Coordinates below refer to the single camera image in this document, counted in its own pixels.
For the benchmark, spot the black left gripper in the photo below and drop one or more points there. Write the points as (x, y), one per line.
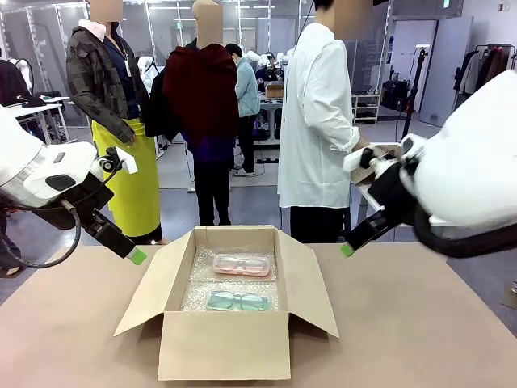
(101, 226)

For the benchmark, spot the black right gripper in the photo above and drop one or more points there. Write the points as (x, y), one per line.
(381, 225)

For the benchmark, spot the green translucent glasses case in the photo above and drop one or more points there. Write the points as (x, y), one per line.
(212, 305)

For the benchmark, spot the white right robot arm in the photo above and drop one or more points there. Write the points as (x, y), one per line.
(464, 141)

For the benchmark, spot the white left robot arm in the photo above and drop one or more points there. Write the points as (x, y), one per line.
(24, 169)

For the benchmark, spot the pink translucent glasses case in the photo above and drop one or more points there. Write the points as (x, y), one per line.
(220, 271)

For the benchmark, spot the black glasses in green case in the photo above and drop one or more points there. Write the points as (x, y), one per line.
(241, 301)

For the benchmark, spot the open cardboard shipping box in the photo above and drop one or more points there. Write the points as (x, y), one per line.
(222, 343)

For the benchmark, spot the white coat person right hand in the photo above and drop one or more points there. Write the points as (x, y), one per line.
(363, 144)

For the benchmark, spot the camouflage figure left hand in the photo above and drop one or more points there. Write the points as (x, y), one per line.
(129, 136)

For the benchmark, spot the person in white coat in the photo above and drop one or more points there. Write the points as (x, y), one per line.
(315, 121)

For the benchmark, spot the white shoe shelf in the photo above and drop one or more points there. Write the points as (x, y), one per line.
(365, 107)

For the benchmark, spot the black luggage bags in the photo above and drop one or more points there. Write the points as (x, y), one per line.
(396, 95)

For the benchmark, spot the black tripod stand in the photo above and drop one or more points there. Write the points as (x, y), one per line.
(416, 93)

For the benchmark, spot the grey background work table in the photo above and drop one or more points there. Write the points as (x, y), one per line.
(268, 106)

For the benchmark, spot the flat cardboard piece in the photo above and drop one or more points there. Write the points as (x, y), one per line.
(511, 297)

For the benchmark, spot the small background cardboard box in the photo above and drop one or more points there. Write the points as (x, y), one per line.
(274, 89)

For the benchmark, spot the white desk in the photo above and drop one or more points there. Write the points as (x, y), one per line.
(44, 111)

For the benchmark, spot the mannequin with yellow skirt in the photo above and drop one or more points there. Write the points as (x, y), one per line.
(93, 81)

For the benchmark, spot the black cap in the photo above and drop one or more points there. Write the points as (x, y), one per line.
(34, 102)

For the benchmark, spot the mannequin in red hoodie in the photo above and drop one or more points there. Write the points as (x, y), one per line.
(202, 81)

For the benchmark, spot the person in light blue jacket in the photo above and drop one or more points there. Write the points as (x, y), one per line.
(246, 89)

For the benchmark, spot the clothing rack with garments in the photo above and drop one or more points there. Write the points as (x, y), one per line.
(488, 64)

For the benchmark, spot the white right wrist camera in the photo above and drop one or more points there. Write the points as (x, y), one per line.
(353, 161)

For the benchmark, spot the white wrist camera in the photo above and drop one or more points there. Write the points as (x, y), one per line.
(353, 161)
(127, 163)

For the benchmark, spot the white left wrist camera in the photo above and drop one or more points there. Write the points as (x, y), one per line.
(127, 163)

